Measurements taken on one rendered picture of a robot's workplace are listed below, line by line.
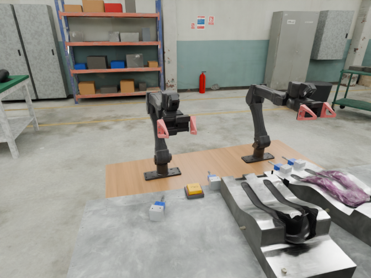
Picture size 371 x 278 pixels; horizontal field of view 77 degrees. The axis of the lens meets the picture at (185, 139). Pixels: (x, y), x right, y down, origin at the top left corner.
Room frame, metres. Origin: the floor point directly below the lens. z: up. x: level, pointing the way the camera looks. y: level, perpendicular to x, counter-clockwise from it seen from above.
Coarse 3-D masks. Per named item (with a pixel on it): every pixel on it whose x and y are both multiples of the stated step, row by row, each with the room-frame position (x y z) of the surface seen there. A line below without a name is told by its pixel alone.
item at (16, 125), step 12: (0, 72) 3.19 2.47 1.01; (0, 84) 2.96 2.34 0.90; (12, 84) 3.03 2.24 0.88; (24, 84) 3.48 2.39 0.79; (0, 96) 2.68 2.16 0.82; (24, 96) 3.57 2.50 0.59; (0, 108) 2.66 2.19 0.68; (0, 120) 2.65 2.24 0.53; (12, 120) 3.39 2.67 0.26; (24, 120) 3.39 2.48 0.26; (36, 120) 3.63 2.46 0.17; (0, 132) 2.91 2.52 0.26; (12, 132) 2.91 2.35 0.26; (12, 144) 2.66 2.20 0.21; (12, 156) 2.65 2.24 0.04
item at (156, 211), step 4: (164, 196) 0.85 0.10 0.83; (156, 204) 0.79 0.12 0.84; (160, 204) 0.79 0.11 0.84; (164, 204) 0.79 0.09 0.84; (152, 208) 0.74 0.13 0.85; (156, 208) 0.74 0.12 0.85; (160, 208) 0.74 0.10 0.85; (164, 208) 0.78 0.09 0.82; (152, 212) 0.73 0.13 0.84; (156, 212) 0.73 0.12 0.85; (160, 212) 0.73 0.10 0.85; (152, 216) 0.73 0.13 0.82; (156, 216) 0.73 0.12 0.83; (160, 216) 0.73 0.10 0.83; (152, 220) 0.73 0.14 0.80; (156, 220) 0.73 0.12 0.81; (160, 220) 0.73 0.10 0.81
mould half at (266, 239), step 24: (240, 192) 0.81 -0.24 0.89; (264, 192) 0.81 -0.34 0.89; (288, 192) 0.81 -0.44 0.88; (240, 216) 0.70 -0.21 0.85; (264, 216) 0.62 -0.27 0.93; (264, 240) 0.55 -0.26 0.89; (312, 240) 0.58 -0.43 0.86; (264, 264) 0.51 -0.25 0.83; (288, 264) 0.49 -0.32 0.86; (312, 264) 0.49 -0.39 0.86; (336, 264) 0.49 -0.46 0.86
